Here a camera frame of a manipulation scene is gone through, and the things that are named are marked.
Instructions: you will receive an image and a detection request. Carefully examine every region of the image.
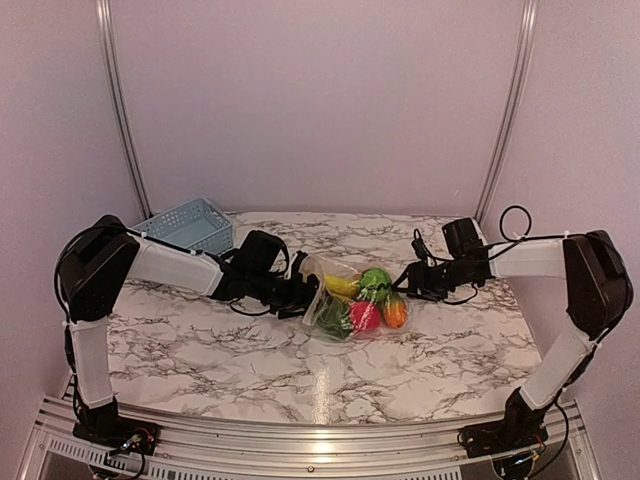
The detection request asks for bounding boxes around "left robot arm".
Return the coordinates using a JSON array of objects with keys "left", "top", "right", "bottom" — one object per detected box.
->
[{"left": 54, "top": 215, "right": 323, "bottom": 445}]

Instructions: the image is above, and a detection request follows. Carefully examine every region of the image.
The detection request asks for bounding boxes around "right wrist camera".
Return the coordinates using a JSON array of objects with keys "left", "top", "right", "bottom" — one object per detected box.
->
[{"left": 411, "top": 229, "right": 431, "bottom": 263}]

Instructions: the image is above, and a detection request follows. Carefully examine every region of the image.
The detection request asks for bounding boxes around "fake green lettuce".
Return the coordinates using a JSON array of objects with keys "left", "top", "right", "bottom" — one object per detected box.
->
[{"left": 358, "top": 268, "right": 392, "bottom": 304}]

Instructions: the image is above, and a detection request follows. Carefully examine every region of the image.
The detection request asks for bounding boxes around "fake red food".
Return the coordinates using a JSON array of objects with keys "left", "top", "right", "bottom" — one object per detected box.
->
[{"left": 349, "top": 301, "right": 382, "bottom": 333}]

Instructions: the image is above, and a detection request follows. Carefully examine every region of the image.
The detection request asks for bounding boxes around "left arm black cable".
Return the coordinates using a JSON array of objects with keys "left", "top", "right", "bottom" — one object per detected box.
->
[{"left": 219, "top": 239, "right": 291, "bottom": 317}]

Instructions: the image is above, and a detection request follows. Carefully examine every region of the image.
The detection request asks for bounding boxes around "fake yellow banana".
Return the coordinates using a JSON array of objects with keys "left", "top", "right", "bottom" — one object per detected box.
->
[{"left": 324, "top": 275, "right": 360, "bottom": 299}]

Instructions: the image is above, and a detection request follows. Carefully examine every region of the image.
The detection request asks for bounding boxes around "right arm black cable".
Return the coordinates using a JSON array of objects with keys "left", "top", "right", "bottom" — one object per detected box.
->
[{"left": 444, "top": 205, "right": 534, "bottom": 306}]

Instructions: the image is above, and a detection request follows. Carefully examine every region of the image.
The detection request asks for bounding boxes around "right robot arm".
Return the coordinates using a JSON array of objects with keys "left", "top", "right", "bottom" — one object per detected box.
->
[{"left": 393, "top": 218, "right": 634, "bottom": 448}]

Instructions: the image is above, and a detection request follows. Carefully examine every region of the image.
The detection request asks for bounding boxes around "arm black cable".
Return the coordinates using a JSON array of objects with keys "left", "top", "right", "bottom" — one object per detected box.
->
[
  {"left": 444, "top": 205, "right": 534, "bottom": 306},
  {"left": 219, "top": 239, "right": 291, "bottom": 317}
]

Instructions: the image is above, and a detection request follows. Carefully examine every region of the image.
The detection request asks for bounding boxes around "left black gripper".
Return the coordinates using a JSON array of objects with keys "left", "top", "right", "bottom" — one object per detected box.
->
[{"left": 248, "top": 269, "right": 334, "bottom": 320}]

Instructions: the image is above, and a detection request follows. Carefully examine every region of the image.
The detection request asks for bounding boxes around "aluminium front frame rail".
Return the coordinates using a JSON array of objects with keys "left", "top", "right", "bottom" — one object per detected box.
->
[{"left": 16, "top": 397, "right": 603, "bottom": 479}]

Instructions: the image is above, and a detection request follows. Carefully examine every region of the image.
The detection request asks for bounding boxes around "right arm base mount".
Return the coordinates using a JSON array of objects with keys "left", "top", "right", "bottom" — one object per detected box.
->
[{"left": 457, "top": 420, "right": 549, "bottom": 458}]

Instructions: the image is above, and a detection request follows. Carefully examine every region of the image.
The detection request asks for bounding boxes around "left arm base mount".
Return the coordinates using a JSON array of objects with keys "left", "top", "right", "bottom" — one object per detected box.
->
[{"left": 73, "top": 416, "right": 160, "bottom": 456}]

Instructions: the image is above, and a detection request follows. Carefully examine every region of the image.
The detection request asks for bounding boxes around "blue plastic basket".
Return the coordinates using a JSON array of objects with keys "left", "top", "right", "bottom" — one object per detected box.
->
[{"left": 132, "top": 198, "right": 234, "bottom": 254}]

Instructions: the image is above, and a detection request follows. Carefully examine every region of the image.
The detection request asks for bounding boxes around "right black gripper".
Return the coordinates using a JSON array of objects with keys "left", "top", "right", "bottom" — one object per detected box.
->
[{"left": 392, "top": 258, "right": 475, "bottom": 301}]

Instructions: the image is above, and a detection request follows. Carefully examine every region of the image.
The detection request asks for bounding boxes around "fake orange carrot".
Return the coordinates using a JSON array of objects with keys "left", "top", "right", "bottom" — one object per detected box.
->
[{"left": 382, "top": 292, "right": 408, "bottom": 329}]

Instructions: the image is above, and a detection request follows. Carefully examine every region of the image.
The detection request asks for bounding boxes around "right aluminium corner post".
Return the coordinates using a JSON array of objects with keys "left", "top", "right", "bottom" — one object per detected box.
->
[{"left": 474, "top": 0, "right": 540, "bottom": 223}]

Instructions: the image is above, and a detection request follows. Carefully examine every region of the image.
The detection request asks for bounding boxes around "aluminium corner post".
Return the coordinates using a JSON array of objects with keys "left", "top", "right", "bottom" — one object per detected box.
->
[
  {"left": 95, "top": 0, "right": 153, "bottom": 219},
  {"left": 474, "top": 0, "right": 540, "bottom": 223}
]

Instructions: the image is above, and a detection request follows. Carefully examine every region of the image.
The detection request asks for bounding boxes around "clear zip top bag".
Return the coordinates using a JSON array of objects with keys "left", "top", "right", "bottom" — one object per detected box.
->
[{"left": 299, "top": 255, "right": 409, "bottom": 341}]

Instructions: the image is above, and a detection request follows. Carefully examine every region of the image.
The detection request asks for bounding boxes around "left aluminium corner post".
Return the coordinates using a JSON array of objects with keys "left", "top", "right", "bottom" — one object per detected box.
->
[{"left": 95, "top": 0, "right": 153, "bottom": 219}]

